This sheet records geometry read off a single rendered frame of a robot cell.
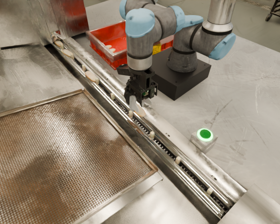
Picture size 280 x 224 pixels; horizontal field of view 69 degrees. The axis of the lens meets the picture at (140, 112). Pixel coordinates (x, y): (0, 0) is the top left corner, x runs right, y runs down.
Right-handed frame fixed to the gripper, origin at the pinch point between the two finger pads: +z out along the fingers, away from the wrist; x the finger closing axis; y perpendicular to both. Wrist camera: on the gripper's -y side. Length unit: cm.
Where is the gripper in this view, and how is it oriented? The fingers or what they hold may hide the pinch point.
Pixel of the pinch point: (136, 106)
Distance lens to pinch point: 78.6
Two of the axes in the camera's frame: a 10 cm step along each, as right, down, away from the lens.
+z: 0.0, 6.7, 7.4
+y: 6.2, 5.8, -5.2
